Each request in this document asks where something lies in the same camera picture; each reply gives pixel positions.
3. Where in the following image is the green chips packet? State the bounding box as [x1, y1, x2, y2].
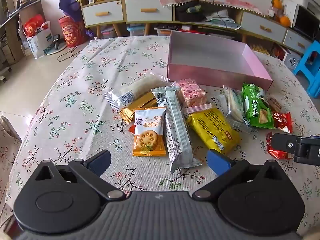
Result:
[241, 83, 275, 130]

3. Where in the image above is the clear white cracker packet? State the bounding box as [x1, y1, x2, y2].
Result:
[223, 86, 253, 133]

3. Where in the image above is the black device white base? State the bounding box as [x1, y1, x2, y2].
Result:
[46, 34, 67, 55]

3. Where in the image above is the purple hat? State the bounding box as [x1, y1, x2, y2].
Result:
[59, 0, 87, 22]

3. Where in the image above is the round red bag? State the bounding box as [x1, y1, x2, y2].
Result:
[58, 15, 88, 48]

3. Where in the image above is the clear white roll snack packet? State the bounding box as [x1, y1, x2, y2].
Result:
[104, 72, 170, 112]

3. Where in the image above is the white appliance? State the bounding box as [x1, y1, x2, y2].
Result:
[284, 0, 313, 20]

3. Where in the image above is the long silver snack packet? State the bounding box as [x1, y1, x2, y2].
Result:
[152, 86, 202, 173]

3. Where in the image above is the yellow egg tray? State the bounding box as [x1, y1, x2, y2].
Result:
[249, 44, 272, 55]

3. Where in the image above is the gold snack packet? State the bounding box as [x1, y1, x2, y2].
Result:
[119, 92, 158, 124]

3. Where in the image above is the blue plastic stool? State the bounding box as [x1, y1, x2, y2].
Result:
[294, 40, 320, 98]

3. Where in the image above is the clear storage bin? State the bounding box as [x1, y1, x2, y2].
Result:
[101, 25, 117, 38]

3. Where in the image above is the floral tablecloth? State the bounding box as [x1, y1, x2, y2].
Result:
[5, 35, 320, 230]

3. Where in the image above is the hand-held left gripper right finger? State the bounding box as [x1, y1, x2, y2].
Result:
[192, 149, 284, 200]

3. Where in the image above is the white drawer wooden handle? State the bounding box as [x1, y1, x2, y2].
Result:
[241, 12, 287, 43]
[124, 0, 173, 23]
[284, 29, 313, 53]
[82, 0, 124, 27]

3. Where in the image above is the red snack packet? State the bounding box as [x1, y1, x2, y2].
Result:
[272, 112, 293, 134]
[265, 132, 295, 160]

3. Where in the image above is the stack of papers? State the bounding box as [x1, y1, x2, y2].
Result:
[205, 11, 242, 29]

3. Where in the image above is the brown snack packet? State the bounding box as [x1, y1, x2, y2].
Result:
[267, 97, 283, 113]

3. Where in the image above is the floral fabric piece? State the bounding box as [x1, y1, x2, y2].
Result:
[0, 115, 23, 215]

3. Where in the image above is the pink cardboard box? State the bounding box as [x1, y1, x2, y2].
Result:
[167, 30, 273, 93]

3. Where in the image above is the yellow snack packet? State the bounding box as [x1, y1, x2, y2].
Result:
[186, 108, 241, 155]

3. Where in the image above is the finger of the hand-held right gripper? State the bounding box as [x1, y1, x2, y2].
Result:
[271, 132, 298, 155]

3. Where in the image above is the clear bin blue lid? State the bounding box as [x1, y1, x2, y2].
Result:
[126, 24, 145, 37]

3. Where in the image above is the wooden desk shelf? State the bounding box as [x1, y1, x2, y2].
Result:
[0, 0, 42, 80]

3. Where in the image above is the red gift bag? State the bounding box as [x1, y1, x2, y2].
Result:
[24, 14, 47, 37]

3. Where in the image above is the black microwave oven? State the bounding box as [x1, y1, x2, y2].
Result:
[292, 0, 320, 42]

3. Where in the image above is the pink snack packet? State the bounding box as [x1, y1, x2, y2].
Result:
[176, 79, 212, 114]

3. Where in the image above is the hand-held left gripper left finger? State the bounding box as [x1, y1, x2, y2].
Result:
[31, 149, 127, 201]

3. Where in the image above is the white shopping bag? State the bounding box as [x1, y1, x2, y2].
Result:
[26, 21, 53, 59]

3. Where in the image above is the white patterned storage box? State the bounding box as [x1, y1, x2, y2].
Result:
[284, 50, 303, 69]

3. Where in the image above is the orange biscuit packet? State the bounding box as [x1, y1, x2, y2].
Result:
[132, 107, 167, 157]

